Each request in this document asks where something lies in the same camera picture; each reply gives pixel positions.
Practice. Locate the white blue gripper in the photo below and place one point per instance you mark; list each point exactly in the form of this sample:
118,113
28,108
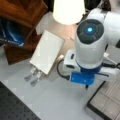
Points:
87,76

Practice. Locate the grey jewelry box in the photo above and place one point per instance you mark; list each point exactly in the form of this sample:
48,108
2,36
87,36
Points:
105,102

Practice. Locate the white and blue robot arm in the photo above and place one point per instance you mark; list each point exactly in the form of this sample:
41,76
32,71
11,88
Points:
84,63

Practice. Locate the white spiral notebook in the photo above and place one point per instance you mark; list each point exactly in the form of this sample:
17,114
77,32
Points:
46,51

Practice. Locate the metal binder clips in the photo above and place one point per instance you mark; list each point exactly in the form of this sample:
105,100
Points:
34,75

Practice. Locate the white lamp shade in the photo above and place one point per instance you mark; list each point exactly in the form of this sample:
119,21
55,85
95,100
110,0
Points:
68,11

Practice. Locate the brown wooden shelf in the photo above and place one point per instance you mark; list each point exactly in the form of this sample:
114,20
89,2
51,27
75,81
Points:
27,14

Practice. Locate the blue book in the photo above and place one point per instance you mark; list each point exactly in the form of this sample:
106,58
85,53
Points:
10,33

